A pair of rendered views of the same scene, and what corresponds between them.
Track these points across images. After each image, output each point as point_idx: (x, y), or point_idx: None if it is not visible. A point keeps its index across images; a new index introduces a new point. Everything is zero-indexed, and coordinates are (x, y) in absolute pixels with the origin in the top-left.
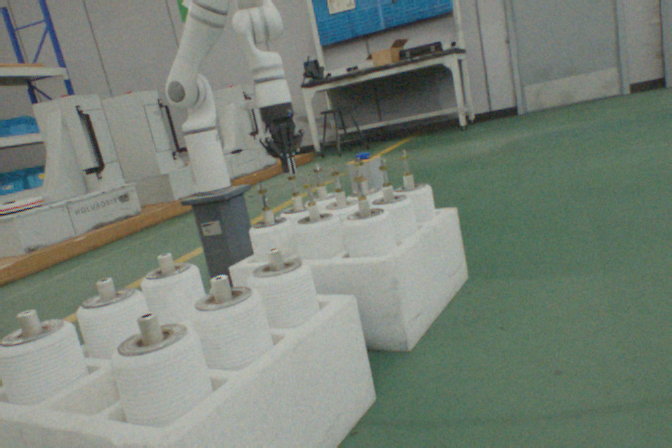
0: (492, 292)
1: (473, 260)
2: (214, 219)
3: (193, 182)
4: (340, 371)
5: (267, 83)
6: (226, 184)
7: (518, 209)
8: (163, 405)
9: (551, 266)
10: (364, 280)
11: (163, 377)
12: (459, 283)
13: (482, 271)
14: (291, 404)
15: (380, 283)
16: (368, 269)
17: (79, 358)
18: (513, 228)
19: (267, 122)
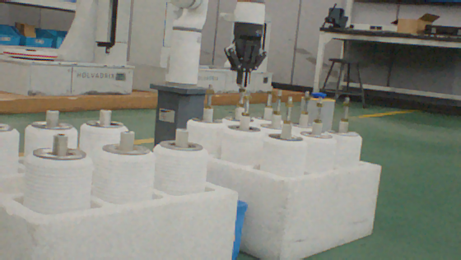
0: (383, 251)
1: (387, 223)
2: (171, 108)
3: (166, 71)
4: (201, 246)
5: (247, 3)
6: (193, 81)
7: (460, 199)
8: (48, 201)
9: (450, 249)
10: (262, 192)
11: (54, 180)
12: (358, 234)
13: (388, 234)
14: (146, 248)
15: (274, 198)
16: (268, 183)
17: (14, 158)
18: (443, 211)
19: (236, 35)
